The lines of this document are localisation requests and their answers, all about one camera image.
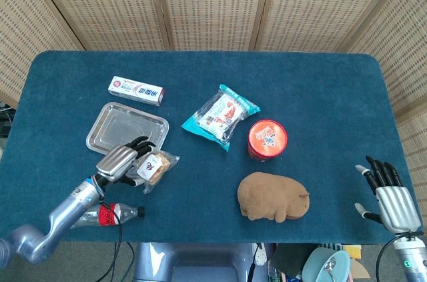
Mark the brown plush toy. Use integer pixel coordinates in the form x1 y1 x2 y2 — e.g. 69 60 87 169
237 171 311 223

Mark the light blue bowl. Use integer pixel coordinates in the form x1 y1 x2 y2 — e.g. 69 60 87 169
302 247 352 282

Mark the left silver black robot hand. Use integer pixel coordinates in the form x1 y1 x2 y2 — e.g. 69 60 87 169
95 136 157 187

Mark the white toothpaste box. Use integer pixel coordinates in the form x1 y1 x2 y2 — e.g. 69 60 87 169
107 75 166 107

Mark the teal snack bag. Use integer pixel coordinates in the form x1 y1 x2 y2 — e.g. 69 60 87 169
181 83 262 153

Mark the small snack packet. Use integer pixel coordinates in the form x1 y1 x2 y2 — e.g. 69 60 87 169
135 150 181 195

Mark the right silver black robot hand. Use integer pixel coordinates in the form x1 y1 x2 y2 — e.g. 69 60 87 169
354 155 422 233

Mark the orange instant noodle cup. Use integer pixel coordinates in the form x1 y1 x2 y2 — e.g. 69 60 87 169
247 119 288 162

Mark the metal spoon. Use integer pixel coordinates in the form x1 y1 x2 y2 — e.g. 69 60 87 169
320 257 337 282

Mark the metal tray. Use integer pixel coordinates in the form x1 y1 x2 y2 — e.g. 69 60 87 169
85 101 169 155

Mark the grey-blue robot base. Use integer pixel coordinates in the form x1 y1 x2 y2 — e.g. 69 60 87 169
132 242 258 282

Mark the clear plastic bottle, black cap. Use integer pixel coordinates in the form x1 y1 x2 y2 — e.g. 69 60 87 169
70 202 145 229

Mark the black cable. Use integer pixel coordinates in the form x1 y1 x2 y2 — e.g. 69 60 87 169
95 191 125 282
376 233 403 282

